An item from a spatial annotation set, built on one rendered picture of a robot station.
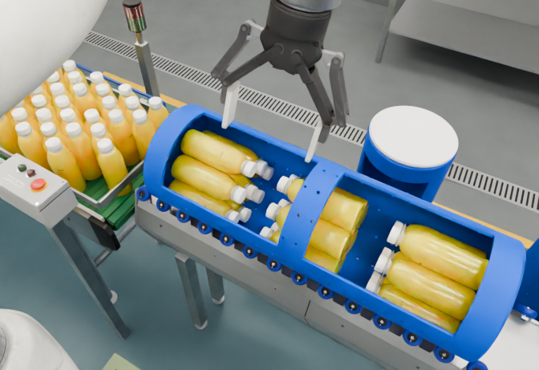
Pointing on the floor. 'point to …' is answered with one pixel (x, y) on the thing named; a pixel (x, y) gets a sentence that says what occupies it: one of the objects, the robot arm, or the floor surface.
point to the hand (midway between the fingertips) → (269, 134)
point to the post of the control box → (61, 233)
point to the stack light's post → (147, 69)
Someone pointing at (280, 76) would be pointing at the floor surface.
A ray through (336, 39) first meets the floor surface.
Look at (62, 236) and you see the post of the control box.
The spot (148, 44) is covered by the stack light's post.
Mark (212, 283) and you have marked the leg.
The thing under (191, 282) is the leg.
